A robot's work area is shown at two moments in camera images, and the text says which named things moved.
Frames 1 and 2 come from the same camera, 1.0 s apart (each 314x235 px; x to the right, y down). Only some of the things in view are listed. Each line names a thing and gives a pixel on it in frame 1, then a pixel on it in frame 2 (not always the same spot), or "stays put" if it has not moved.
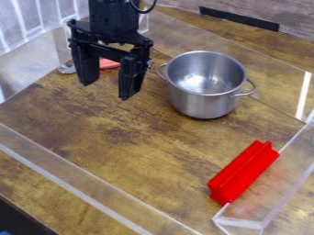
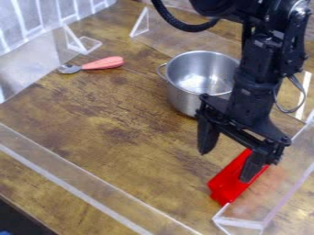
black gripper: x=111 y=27 to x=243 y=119
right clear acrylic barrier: x=275 y=205 stays put
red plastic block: x=242 y=172 stays put
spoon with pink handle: x=104 y=63 stays put
